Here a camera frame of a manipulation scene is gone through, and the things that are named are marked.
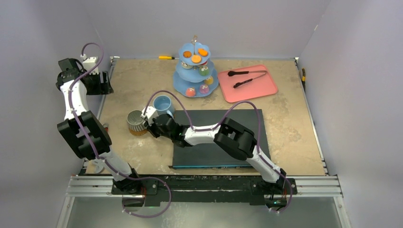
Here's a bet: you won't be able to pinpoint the grey ribbed cup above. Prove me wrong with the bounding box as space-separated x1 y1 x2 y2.
127 110 147 131

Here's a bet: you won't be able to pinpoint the blue ceramic mug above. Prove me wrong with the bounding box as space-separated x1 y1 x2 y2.
153 95 175 117

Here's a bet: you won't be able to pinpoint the blue three-tier cake stand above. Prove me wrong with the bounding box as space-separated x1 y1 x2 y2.
173 35 219 98

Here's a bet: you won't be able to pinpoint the yellow small cake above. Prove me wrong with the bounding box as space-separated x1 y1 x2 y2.
204 76 214 86

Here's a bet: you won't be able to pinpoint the orange round cookie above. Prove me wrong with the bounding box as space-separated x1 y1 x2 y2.
191 55 202 64

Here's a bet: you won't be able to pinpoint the orange disc sweet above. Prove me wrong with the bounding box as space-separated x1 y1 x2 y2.
182 51 192 58

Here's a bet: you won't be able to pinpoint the orange flower cookie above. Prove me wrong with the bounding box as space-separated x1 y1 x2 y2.
198 48 209 57

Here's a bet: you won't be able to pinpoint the black serving tongs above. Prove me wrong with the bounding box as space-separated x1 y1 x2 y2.
227 69 269 89

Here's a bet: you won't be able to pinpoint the round woven coaster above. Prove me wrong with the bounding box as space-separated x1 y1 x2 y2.
129 130 148 136

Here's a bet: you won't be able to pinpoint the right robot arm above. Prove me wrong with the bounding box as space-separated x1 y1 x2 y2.
141 114 287 193

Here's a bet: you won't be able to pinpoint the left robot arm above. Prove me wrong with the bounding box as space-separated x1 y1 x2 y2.
56 57 143 194

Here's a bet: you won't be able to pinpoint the pink serving tray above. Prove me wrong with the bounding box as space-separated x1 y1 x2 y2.
218 65 278 103

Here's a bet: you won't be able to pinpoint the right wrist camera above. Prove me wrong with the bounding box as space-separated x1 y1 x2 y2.
141 106 159 126

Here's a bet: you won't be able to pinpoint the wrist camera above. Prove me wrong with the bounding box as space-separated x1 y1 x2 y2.
141 106 159 126
80 54 99 75

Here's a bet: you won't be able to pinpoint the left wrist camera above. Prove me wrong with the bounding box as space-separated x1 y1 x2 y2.
80 54 99 75

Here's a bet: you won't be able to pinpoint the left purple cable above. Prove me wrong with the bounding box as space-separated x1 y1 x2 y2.
67 42 173 219

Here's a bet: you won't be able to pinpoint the yellow handled screwdriver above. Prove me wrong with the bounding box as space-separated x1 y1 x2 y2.
301 68 306 83
158 56 175 60

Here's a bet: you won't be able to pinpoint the aluminium frame rail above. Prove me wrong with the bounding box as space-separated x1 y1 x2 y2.
57 175 351 228

